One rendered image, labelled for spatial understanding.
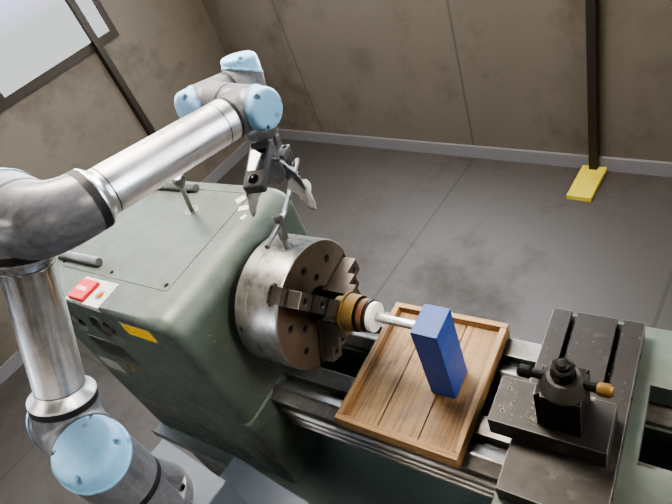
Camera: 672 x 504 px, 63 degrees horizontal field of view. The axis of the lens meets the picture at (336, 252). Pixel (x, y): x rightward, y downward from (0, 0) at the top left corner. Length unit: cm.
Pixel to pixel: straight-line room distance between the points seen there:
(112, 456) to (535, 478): 72
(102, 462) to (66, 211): 40
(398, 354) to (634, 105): 200
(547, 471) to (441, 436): 25
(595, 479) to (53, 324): 95
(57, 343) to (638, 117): 268
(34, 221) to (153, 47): 322
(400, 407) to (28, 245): 85
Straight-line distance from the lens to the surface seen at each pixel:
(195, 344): 124
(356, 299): 121
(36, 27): 362
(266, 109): 96
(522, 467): 111
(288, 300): 118
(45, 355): 103
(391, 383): 135
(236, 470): 156
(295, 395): 145
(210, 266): 128
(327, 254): 130
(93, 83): 376
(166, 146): 88
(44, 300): 99
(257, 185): 112
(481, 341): 137
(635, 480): 116
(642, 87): 297
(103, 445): 99
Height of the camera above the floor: 198
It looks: 39 degrees down
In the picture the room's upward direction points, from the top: 24 degrees counter-clockwise
